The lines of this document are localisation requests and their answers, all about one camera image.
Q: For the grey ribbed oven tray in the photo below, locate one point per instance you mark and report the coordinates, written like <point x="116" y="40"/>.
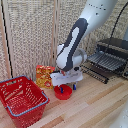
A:
<point x="106" y="60"/>

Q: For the orange snack bag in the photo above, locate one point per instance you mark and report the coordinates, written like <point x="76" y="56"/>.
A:
<point x="43" y="76"/>

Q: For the white black Franka robot arm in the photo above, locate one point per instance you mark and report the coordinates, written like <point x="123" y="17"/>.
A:
<point x="83" y="30"/>

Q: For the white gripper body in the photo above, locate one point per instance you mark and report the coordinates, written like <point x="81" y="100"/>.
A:
<point x="66" y="78"/>

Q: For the black toaster oven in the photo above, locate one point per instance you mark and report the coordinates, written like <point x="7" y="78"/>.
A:
<point x="116" y="45"/>

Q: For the red plastic shopping basket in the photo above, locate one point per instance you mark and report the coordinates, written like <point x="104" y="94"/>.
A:
<point x="21" y="100"/>

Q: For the red plastic bowl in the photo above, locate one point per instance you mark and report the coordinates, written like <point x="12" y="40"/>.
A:
<point x="65" y="95"/>

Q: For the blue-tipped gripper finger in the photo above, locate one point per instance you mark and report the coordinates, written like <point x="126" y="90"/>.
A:
<point x="74" y="86"/>
<point x="61" y="89"/>

